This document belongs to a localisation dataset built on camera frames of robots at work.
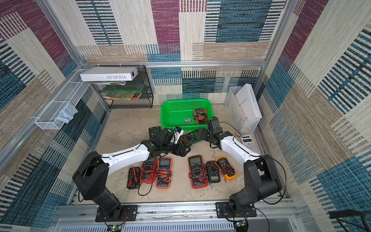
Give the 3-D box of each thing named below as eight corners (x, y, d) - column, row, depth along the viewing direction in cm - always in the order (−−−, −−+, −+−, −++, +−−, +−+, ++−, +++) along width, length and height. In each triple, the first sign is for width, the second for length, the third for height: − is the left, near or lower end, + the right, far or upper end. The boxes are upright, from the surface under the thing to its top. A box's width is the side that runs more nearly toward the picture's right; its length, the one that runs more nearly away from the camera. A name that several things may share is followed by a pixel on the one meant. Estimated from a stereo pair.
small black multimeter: (207, 183, 84) (208, 181, 80) (205, 164, 91) (206, 161, 88) (219, 183, 84) (220, 181, 80) (217, 163, 91) (218, 161, 88)
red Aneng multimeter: (192, 188, 82) (192, 186, 79) (187, 159, 93) (187, 156, 90) (207, 186, 83) (208, 184, 80) (201, 157, 94) (201, 154, 91)
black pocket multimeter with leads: (126, 189, 82) (123, 186, 79) (131, 169, 90) (129, 166, 86) (139, 189, 82) (136, 186, 79) (142, 169, 90) (141, 166, 86)
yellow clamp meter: (225, 182, 84) (227, 179, 81) (214, 161, 92) (215, 158, 89) (235, 177, 86) (237, 175, 83) (223, 157, 94) (224, 154, 91)
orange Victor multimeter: (156, 188, 82) (154, 186, 79) (159, 160, 93) (158, 157, 90) (171, 188, 82) (170, 186, 79) (173, 160, 93) (172, 157, 90)
